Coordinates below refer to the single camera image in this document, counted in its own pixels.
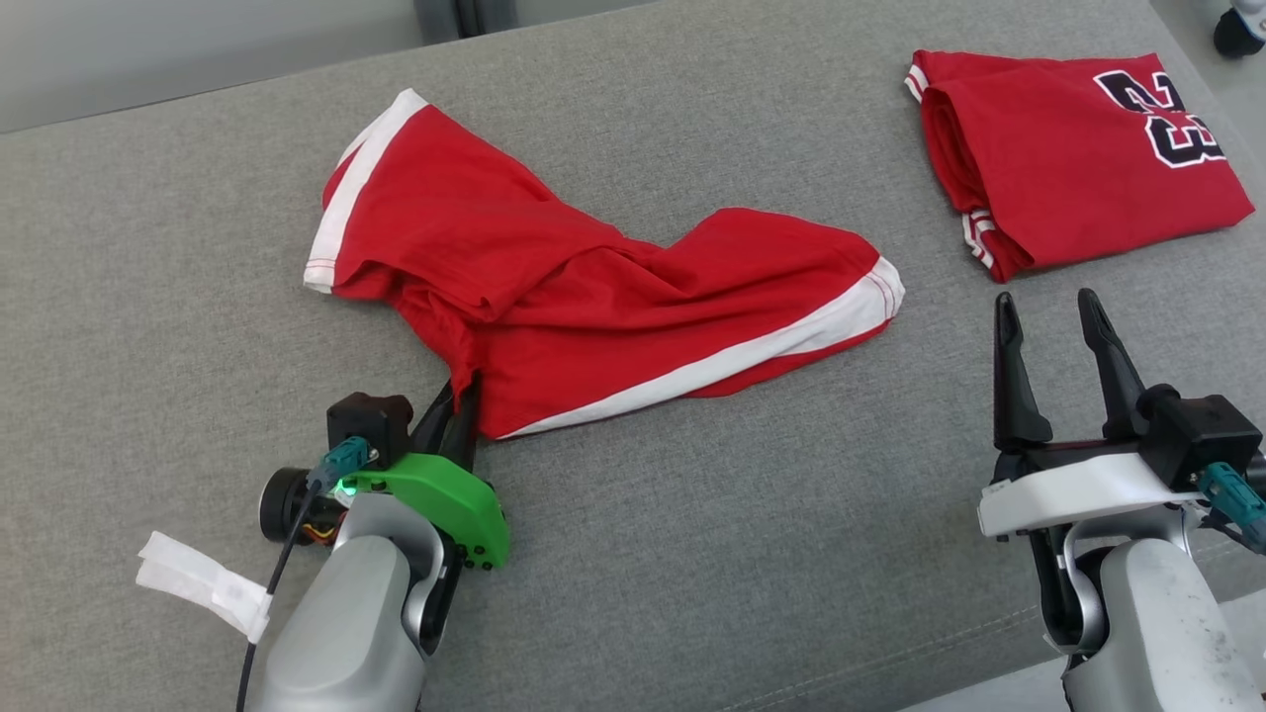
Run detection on teal right cable connector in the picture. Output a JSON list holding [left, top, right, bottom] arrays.
[[1197, 463, 1266, 555]]

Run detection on grey partition post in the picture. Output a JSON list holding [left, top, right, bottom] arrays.
[[413, 0, 520, 45]]

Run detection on white tape cable tag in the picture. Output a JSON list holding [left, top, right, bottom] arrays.
[[136, 531, 273, 644]]

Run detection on teal left cable connector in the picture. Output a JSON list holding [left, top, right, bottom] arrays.
[[307, 437, 372, 493]]

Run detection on red shorts with white trim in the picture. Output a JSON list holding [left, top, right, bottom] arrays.
[[303, 89, 906, 441]]

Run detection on grey fabric sofa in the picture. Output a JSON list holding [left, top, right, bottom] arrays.
[[0, 0, 1266, 712]]

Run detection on red jersey with white sleeves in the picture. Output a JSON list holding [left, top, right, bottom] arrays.
[[904, 49, 1257, 285]]

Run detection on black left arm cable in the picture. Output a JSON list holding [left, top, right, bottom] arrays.
[[235, 480, 327, 712]]

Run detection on black caster wheel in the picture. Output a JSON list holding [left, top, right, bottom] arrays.
[[1212, 0, 1266, 58]]

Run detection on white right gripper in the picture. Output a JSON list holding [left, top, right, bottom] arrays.
[[977, 289, 1203, 540]]

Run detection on teal cable connector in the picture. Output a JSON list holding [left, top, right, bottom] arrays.
[[1197, 463, 1266, 555], [307, 437, 372, 493]]

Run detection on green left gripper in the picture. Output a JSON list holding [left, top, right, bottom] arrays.
[[259, 371, 512, 573]]

